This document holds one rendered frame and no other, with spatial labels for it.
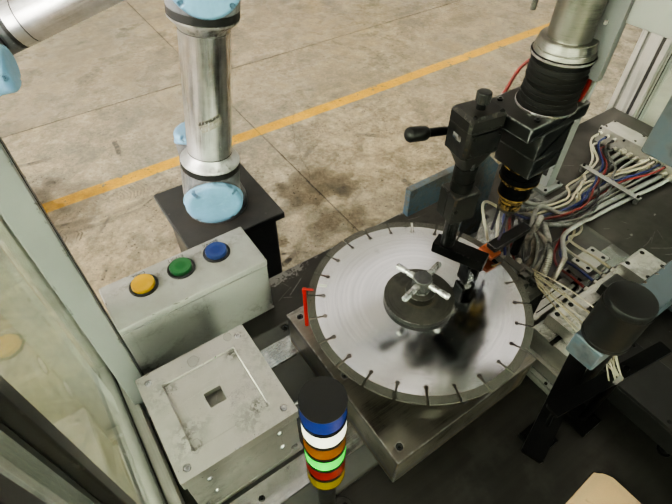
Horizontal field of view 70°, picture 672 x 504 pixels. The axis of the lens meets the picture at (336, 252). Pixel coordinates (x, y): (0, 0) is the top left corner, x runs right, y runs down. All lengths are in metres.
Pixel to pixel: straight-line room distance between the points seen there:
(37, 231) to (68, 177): 2.25
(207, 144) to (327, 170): 1.65
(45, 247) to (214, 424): 0.33
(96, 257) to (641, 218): 2.02
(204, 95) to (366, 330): 0.48
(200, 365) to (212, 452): 0.14
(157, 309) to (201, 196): 0.24
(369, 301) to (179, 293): 0.34
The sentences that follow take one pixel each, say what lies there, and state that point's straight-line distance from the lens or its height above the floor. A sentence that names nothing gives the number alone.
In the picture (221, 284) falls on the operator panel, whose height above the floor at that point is 0.89.
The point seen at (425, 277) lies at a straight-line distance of 0.74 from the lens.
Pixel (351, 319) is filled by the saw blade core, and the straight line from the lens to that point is 0.75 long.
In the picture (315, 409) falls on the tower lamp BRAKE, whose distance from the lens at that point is 0.45.
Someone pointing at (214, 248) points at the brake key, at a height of 0.91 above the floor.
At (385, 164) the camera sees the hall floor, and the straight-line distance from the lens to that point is 2.60.
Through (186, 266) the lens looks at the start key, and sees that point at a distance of 0.91.
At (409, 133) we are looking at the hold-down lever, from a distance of 0.63.
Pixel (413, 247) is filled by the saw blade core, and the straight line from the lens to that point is 0.85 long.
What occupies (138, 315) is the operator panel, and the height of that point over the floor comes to 0.90.
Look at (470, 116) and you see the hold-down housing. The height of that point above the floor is 1.25.
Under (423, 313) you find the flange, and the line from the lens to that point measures 0.75.
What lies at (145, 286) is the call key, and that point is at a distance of 0.90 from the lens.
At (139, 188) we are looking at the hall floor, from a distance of 2.63.
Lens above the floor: 1.57
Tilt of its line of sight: 48 degrees down
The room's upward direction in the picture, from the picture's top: straight up
